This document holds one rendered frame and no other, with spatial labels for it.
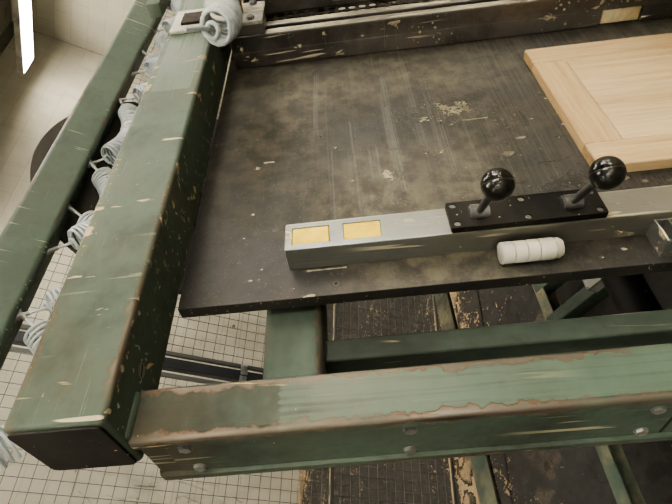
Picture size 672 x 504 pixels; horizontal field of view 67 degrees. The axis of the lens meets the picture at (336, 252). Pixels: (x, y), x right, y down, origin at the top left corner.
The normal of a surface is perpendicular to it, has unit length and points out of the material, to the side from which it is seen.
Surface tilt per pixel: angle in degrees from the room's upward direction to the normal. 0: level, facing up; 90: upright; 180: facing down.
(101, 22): 90
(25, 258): 90
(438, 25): 90
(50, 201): 90
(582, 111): 60
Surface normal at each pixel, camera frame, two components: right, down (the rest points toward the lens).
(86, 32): -0.02, 0.82
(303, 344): -0.11, -0.67
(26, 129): 0.41, -0.52
